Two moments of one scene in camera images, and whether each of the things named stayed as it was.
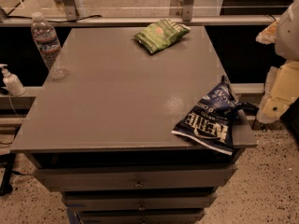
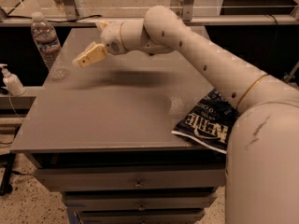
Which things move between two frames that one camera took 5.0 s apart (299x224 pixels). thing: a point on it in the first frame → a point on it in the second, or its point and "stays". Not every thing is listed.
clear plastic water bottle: [49, 48] stays
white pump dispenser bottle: [12, 83] stays
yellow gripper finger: [268, 35] → [110, 35]
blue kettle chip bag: [211, 119] stays
